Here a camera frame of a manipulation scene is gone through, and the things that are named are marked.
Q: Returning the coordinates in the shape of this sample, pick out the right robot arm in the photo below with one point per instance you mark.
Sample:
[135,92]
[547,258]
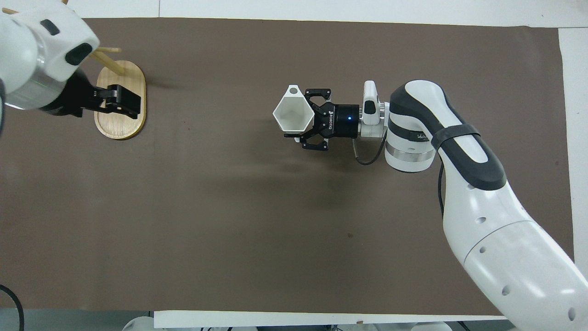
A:
[487,230]

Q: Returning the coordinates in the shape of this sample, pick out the white hexagonal cup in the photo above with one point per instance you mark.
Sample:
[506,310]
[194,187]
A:
[294,112]

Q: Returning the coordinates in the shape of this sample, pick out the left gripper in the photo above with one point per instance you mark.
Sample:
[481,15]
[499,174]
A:
[73,99]

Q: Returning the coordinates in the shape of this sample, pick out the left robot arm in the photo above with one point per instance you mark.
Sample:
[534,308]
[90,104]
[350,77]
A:
[27,50]

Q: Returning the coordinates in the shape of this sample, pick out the wooden cup rack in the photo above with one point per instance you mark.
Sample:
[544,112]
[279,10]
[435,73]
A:
[120,124]

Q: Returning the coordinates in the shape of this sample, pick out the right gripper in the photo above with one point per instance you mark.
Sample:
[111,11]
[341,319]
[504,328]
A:
[342,120]

